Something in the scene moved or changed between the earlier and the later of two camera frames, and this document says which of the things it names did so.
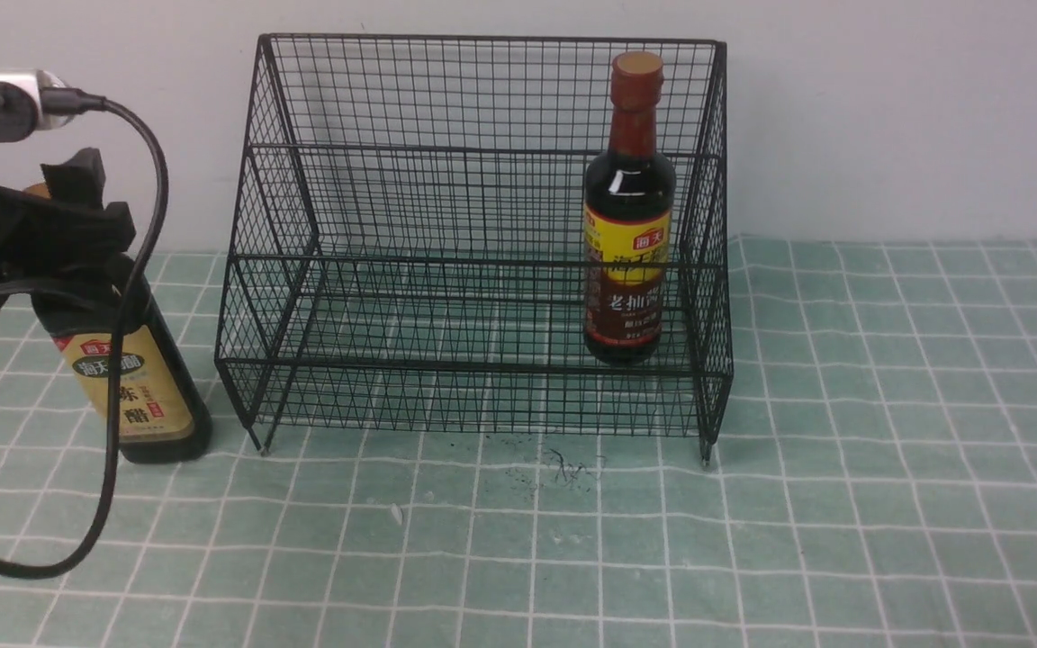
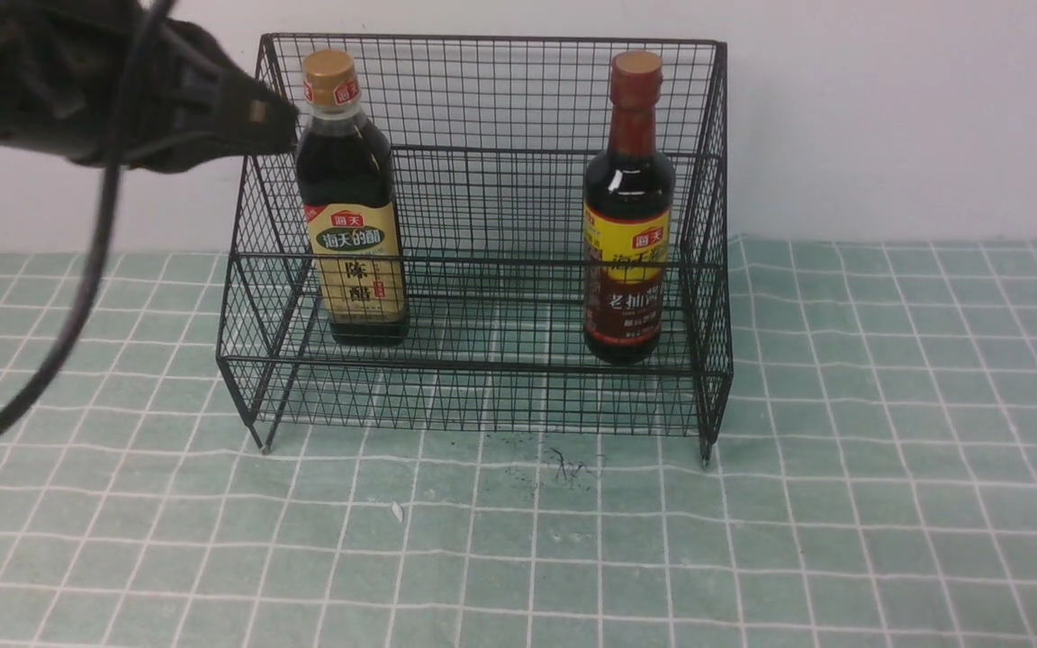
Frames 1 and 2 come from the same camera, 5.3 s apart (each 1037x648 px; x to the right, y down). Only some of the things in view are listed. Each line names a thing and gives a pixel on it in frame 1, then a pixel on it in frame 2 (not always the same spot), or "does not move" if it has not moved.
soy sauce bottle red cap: x=628 y=221 does not move
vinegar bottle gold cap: x=35 y=191 -> x=346 y=175
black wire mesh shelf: x=480 y=235 does not move
